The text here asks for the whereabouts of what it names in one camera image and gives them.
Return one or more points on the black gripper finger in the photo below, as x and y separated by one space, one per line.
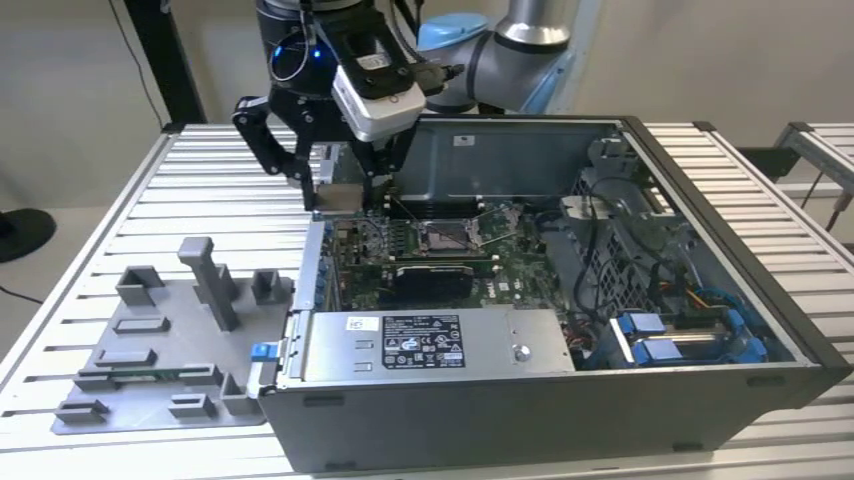
366 165
261 145

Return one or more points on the silver square CPU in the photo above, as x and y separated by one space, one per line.
339 197

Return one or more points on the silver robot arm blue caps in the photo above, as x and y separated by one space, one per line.
500 65

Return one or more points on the black RAM slot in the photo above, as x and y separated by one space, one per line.
440 258
434 199

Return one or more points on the CPU socket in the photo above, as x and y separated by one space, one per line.
443 240

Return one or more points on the thin metal locking lever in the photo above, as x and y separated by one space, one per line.
406 207

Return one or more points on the black graphics card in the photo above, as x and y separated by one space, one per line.
430 287

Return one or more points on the green motherboard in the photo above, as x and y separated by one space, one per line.
527 270

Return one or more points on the grey plastic parts rack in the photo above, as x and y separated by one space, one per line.
180 310

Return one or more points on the silver power supply unit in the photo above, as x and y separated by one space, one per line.
333 345

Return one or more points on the black round stand foot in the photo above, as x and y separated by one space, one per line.
23 235

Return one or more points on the blue case latch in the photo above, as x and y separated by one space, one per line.
261 351

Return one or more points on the blue disk carrier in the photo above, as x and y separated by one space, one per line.
643 322
656 352

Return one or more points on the black open PC case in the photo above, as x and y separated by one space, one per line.
467 425

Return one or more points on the black box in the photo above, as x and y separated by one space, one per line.
767 162

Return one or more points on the slatted metal side table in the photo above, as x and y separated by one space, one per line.
827 150

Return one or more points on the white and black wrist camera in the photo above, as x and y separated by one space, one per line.
387 112

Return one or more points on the black metal post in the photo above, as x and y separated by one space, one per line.
167 50

